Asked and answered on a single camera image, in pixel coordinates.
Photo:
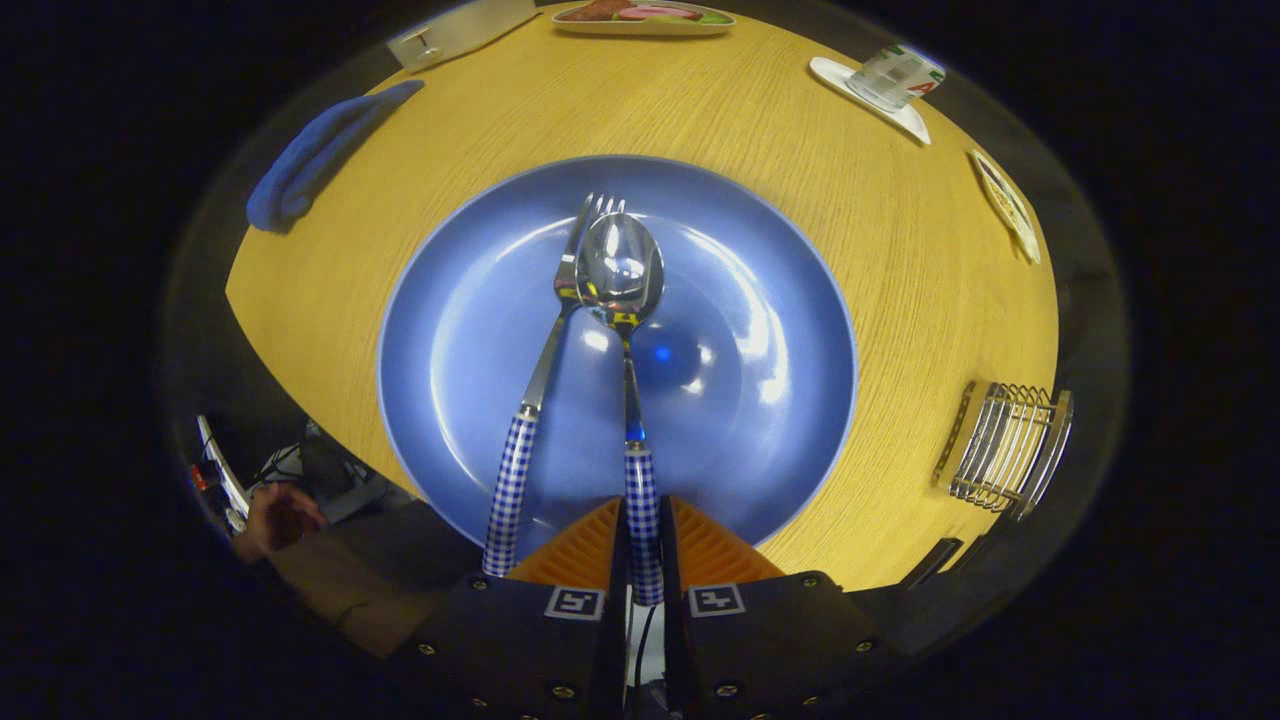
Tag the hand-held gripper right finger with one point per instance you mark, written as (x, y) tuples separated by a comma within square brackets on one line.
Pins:
[(668, 560)]

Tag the blue folded cloth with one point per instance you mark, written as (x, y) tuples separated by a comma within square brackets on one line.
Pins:
[(310, 160)]

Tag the small patterned side plate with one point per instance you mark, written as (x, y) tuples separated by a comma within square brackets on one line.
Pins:
[(1005, 205)]

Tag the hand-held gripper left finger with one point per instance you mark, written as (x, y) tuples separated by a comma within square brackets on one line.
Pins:
[(617, 560)]

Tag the white square coaster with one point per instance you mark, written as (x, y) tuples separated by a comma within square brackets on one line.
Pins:
[(915, 125)]

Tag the small white drink bottle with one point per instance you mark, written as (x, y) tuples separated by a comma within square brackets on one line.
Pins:
[(895, 75)]

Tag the green lettuce leaf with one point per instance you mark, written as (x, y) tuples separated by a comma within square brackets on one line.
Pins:
[(715, 17)]

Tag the black flat bar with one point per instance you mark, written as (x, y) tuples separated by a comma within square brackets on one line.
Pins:
[(930, 562)]

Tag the blue round plate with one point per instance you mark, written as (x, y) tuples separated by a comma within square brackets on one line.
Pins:
[(740, 420)]

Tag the plate with food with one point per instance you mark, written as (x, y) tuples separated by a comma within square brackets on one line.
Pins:
[(640, 28)]

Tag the white laptop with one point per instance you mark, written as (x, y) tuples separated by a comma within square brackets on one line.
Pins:
[(222, 475)]

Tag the white toaster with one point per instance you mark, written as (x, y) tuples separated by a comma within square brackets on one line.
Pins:
[(470, 25)]

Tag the brown meat piece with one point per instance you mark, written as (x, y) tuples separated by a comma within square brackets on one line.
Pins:
[(600, 10)]

